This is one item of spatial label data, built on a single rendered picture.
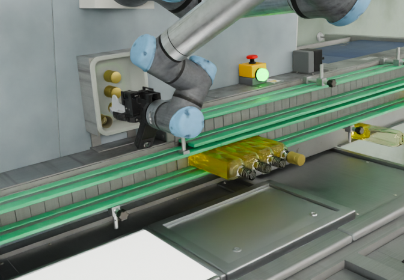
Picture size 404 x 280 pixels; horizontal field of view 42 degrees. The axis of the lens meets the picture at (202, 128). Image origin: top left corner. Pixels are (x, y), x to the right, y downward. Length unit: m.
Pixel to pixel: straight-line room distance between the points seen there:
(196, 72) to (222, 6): 0.22
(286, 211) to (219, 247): 0.27
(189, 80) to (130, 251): 0.46
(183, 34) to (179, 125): 0.21
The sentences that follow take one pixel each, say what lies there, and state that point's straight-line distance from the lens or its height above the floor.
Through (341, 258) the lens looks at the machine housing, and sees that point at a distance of 1.35.
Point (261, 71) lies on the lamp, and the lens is 1.81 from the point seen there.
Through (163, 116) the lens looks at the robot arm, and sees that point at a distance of 1.24.
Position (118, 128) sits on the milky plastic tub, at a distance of 1.52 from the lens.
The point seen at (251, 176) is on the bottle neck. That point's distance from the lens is 1.46.
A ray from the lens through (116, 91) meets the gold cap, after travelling 1.52.
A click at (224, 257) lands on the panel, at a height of 1.25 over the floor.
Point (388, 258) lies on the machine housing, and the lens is 1.41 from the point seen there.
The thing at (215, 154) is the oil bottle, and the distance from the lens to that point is 1.54.
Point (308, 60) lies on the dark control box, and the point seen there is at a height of 0.83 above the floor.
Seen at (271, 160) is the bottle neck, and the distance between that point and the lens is 1.53.
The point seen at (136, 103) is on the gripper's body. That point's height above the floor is 0.98.
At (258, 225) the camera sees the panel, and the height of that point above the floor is 1.19.
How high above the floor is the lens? 2.14
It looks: 50 degrees down
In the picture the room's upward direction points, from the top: 107 degrees clockwise
